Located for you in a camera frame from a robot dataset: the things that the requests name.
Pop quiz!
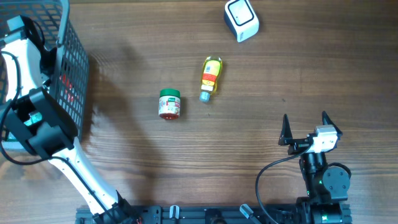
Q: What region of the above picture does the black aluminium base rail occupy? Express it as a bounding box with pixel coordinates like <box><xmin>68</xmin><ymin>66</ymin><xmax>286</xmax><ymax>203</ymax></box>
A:
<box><xmin>75</xmin><ymin>203</ymin><xmax>353</xmax><ymax>224</ymax></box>

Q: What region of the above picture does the white barcode scanner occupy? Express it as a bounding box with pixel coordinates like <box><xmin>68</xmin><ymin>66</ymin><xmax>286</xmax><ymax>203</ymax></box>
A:
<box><xmin>224</xmin><ymin>0</ymin><xmax>259</xmax><ymax>43</ymax></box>

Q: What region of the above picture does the green lid spice jar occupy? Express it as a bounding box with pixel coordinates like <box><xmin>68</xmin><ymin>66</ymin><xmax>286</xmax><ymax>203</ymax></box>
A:
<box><xmin>159</xmin><ymin>88</ymin><xmax>181</xmax><ymax>120</ymax></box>

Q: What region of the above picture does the grey plastic mesh basket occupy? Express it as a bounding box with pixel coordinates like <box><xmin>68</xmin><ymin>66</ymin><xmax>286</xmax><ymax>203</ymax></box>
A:
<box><xmin>1</xmin><ymin>0</ymin><xmax>90</xmax><ymax>138</ymax></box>

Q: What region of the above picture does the black camera cable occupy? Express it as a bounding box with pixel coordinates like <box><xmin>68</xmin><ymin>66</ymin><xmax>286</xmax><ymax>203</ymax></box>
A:
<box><xmin>255</xmin><ymin>143</ymin><xmax>313</xmax><ymax>224</ymax></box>
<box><xmin>0</xmin><ymin>51</ymin><xmax>50</xmax><ymax>166</ymax></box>

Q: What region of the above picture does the red slim stick packet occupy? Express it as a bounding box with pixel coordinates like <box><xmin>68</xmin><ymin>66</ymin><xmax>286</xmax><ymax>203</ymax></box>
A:
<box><xmin>60</xmin><ymin>73</ymin><xmax>75</xmax><ymax>103</ymax></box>

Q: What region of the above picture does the left black camera cable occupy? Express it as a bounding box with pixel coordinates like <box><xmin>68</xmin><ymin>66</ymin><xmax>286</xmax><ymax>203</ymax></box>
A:
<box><xmin>0</xmin><ymin>51</ymin><xmax>50</xmax><ymax>166</ymax></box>

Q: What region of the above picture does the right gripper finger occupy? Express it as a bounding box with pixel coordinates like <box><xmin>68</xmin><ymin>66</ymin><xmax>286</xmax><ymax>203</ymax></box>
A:
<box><xmin>278</xmin><ymin>114</ymin><xmax>293</xmax><ymax>146</ymax></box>
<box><xmin>322</xmin><ymin>111</ymin><xmax>343</xmax><ymax>136</ymax></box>

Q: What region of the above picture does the right black camera cable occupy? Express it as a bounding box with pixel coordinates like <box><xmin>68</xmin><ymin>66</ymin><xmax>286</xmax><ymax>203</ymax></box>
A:
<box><xmin>255</xmin><ymin>143</ymin><xmax>313</xmax><ymax>224</ymax></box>

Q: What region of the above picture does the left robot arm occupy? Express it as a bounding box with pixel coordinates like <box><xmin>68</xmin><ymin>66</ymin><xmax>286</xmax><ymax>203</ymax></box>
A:
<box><xmin>1</xmin><ymin>15</ymin><xmax>141</xmax><ymax>223</ymax></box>

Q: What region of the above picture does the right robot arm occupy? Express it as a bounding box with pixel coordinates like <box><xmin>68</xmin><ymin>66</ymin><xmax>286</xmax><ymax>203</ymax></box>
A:
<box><xmin>279</xmin><ymin>112</ymin><xmax>353</xmax><ymax>224</ymax></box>

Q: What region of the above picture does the yellow liquid bottle grey cap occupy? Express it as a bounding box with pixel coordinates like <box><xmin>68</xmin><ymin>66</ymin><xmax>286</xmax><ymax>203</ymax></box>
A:
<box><xmin>199</xmin><ymin>56</ymin><xmax>223</xmax><ymax>103</ymax></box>

